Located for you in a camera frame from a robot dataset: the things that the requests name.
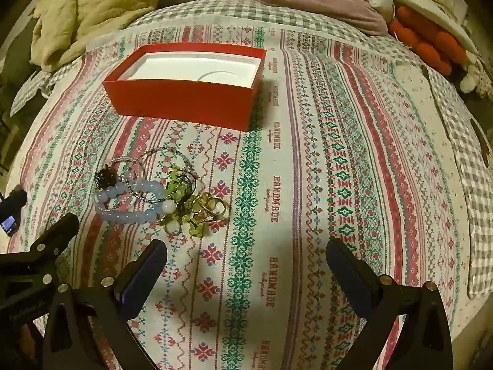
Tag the white pillow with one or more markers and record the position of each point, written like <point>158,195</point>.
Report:
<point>416,0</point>

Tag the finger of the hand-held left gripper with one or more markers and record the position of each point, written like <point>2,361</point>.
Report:
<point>52,237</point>
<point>13,208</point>

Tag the white fluffy pompom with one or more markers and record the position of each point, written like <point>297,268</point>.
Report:
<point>470,79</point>

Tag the patterned printed blanket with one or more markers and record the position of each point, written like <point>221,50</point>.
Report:
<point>308,162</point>

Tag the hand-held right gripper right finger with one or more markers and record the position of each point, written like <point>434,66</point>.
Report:
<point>352,277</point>

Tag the white floral cloth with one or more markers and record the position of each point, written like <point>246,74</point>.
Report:
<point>431,96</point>

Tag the orange plush toy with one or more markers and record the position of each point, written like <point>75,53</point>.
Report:
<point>423,34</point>

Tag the red cardboard box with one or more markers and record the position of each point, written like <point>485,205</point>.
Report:
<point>185,96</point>

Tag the beige quilt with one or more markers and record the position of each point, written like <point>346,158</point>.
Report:
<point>96,7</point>

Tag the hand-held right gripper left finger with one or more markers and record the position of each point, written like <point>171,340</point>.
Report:
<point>144,277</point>

